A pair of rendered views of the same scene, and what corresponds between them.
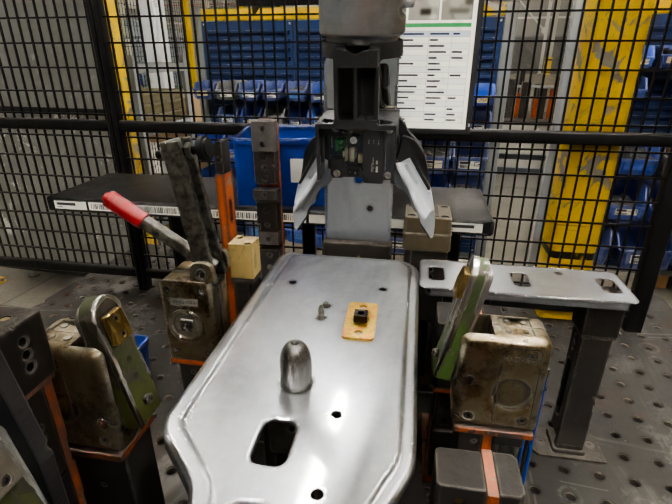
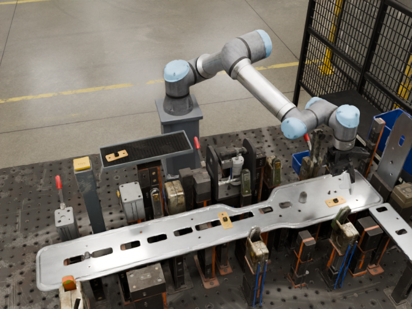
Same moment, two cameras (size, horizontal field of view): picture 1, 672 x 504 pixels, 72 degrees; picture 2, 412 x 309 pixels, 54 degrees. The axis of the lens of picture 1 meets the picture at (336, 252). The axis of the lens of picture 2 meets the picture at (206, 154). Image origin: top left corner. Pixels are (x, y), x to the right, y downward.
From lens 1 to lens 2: 133 cm
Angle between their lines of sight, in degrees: 54
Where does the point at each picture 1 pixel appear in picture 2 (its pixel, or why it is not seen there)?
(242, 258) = not seen: hidden behind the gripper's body
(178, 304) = (303, 165)
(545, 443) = (390, 292)
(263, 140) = (374, 127)
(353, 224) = (385, 175)
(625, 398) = not seen: outside the picture
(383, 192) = (396, 172)
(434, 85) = not seen: outside the picture
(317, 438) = (291, 210)
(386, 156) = (335, 170)
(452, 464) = (305, 233)
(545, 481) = (373, 295)
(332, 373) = (310, 205)
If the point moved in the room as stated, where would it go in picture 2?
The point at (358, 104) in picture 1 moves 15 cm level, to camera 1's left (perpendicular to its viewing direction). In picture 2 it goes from (331, 157) to (305, 135)
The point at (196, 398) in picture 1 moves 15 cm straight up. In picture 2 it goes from (284, 187) to (288, 161)
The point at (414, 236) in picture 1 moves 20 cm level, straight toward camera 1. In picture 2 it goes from (394, 194) to (352, 205)
